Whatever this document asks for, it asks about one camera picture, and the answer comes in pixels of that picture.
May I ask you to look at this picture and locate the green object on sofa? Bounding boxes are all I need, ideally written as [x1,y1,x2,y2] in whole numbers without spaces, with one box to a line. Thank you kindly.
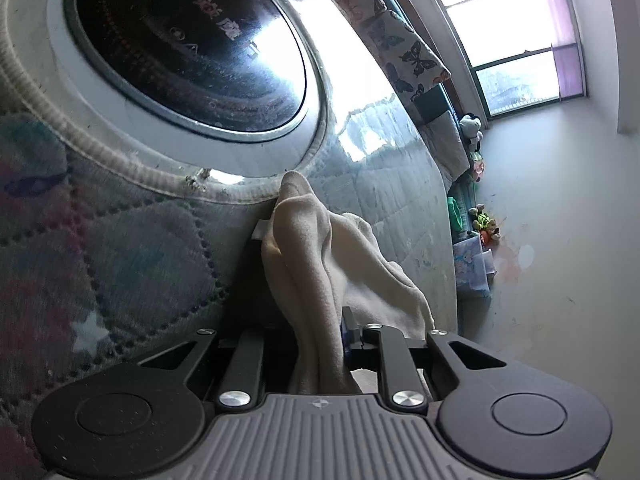
[447,196,464,233]

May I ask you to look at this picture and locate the blue sofa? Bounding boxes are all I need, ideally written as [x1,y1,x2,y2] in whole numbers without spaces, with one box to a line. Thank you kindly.
[383,0,475,242]

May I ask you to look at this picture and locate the cream white garment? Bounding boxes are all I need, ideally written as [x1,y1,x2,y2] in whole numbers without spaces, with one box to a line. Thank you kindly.
[262,171,435,396]

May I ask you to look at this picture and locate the window with purple curtain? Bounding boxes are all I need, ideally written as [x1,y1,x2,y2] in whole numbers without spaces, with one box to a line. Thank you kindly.
[411,0,586,119]

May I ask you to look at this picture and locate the butterfly print sofa cushion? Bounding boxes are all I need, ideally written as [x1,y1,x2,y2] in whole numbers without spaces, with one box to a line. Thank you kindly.
[362,10,450,106]

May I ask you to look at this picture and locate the round black induction cooktop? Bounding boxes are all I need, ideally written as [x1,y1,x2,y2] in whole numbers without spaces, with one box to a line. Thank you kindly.
[64,0,308,142]

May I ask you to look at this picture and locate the grey square cushion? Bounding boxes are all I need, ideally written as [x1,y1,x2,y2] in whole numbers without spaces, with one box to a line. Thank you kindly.
[419,110,471,190]

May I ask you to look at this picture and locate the plush toys on sofa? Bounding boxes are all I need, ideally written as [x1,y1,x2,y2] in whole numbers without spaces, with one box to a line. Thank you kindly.
[459,114,500,247]

